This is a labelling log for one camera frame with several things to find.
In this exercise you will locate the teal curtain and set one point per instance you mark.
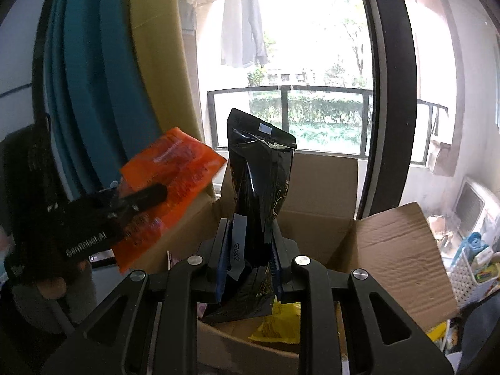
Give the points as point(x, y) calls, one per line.
point(97, 86)

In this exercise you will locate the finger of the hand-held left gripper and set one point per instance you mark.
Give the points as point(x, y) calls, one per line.
point(150, 196)

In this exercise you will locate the black snack bag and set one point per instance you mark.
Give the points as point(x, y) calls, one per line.
point(258, 187)

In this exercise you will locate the orange snack packet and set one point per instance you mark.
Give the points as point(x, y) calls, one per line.
point(183, 164)

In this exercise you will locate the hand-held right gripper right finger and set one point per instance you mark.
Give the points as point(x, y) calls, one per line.
point(278, 271)

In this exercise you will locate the brown paper bag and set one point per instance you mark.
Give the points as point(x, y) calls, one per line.
point(441, 158)

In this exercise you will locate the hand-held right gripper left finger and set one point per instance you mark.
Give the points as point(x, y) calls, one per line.
point(221, 265)

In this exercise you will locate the black door frame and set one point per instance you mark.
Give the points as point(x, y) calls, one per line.
point(390, 86)

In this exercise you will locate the yellow curtain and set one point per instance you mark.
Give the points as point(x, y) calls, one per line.
point(164, 66)

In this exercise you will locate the hanging pale shirt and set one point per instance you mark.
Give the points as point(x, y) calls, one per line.
point(242, 19)

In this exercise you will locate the white plastic basket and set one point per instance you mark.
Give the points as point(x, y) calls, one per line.
point(468, 281)

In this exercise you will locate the white air conditioner unit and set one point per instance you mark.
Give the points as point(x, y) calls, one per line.
point(474, 207)

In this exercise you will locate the black balcony railing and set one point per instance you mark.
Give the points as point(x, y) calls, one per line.
point(287, 105)

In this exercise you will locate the yellow snack packet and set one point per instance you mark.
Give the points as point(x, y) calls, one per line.
point(277, 326)

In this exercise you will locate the person's left hand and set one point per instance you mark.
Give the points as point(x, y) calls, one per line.
point(51, 287)

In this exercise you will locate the cardboard box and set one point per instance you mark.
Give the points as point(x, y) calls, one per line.
point(312, 187)

